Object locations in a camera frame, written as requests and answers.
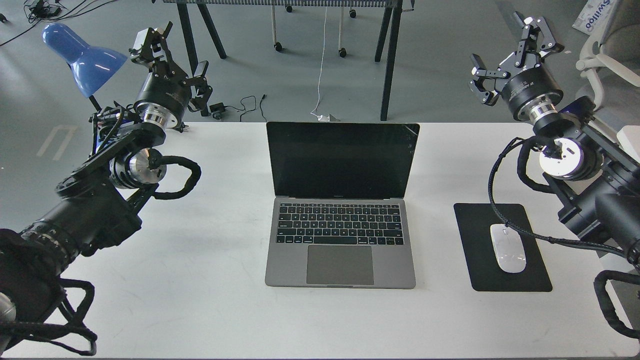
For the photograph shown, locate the white computer mouse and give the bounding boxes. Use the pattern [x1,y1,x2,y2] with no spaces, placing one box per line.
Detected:
[489,223,527,274]

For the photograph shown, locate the white office chair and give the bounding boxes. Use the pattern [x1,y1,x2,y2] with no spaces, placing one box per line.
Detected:
[575,0,640,110]

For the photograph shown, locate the grey laptop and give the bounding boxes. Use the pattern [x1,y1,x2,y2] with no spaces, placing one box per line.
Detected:
[264,121,420,289]

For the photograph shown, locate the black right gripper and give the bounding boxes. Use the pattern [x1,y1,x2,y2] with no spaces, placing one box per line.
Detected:
[469,12,565,122]

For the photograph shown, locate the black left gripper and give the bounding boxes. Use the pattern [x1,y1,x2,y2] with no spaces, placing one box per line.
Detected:
[129,21,213,129]

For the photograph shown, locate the black power adapter cable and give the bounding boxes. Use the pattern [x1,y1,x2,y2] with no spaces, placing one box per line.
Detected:
[208,94,268,123]

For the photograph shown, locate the white hanging cable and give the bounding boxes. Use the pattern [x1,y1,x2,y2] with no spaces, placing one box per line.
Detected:
[310,6,341,123]

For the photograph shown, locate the black mouse pad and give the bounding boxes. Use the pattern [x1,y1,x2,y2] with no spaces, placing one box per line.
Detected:
[454,203,553,292]

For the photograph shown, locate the black trestle table background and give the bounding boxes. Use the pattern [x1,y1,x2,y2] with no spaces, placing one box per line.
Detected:
[161,0,416,122]

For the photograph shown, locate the black cables on floor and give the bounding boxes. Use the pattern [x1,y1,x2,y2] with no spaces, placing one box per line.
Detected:
[0,0,118,47]

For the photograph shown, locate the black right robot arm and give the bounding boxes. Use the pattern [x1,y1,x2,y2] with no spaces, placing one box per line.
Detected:
[470,12,640,269]

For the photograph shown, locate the white printed box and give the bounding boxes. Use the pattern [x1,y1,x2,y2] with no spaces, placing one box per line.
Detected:
[572,0,620,35]

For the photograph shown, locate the blue desk lamp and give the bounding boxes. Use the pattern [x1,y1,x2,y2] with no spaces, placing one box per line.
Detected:
[42,22,129,112]

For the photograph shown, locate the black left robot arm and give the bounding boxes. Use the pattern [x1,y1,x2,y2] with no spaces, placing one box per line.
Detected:
[0,22,213,356]

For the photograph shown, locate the white rolling cart legs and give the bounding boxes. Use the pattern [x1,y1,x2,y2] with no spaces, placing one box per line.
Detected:
[271,5,358,58]

